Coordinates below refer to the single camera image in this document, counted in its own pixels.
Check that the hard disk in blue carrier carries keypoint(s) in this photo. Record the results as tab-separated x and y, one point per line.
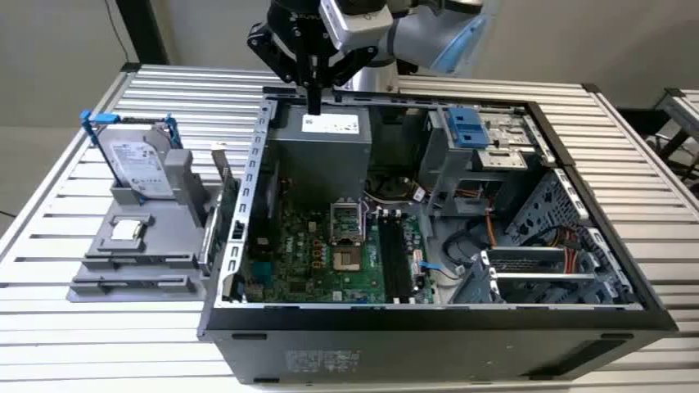
133	163

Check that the green motherboard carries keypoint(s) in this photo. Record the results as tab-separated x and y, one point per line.
305	282

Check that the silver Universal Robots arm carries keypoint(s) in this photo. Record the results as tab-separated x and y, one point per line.
420	32

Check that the black PC case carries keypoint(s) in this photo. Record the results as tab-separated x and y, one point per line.
436	348

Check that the black upright post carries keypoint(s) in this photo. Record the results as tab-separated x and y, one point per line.
148	28

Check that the grey power supply box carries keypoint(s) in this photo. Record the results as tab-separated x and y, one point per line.
321	163

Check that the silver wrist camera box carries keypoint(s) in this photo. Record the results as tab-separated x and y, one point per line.
354	24

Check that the grey disk bay cage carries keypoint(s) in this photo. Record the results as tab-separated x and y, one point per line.
545	282

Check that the grey optical drive cage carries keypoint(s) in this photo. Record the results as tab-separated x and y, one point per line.
446	176

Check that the grey parts rack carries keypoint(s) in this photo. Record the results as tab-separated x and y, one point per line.
164	229

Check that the graphics card with metal bracket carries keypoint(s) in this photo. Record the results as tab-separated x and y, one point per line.
229	188

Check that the metal slat side table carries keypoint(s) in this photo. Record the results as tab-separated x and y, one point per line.
679	100

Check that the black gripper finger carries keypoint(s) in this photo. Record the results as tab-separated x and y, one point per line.
272	53
349	65

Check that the CPU socket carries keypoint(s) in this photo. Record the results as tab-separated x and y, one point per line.
346	258

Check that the blue drive bay latch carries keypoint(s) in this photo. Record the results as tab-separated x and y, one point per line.
464	127

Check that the black RAM slot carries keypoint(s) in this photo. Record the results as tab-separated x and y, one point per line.
393	258
405	258
386	258
400	258

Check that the silver CPU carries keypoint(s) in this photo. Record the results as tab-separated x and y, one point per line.
126	230

